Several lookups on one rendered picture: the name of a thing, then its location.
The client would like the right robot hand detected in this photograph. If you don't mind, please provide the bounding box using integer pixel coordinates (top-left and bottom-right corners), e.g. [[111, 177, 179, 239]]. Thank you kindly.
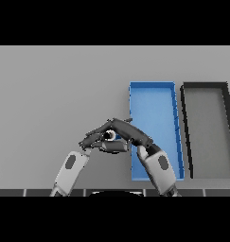
[[84, 117, 161, 156]]

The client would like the dark grey bin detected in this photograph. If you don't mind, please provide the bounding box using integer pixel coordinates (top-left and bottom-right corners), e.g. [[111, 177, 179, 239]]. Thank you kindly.
[[180, 81, 230, 180]]

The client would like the blue bin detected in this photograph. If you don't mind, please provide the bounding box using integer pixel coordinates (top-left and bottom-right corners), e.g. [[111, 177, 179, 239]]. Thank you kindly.
[[129, 81, 186, 182]]

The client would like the blue pipe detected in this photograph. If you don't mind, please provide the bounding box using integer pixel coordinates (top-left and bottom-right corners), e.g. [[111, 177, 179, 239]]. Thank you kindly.
[[102, 130, 122, 142]]

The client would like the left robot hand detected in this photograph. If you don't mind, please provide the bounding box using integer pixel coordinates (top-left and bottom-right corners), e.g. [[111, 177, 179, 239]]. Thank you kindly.
[[78, 131, 133, 155]]

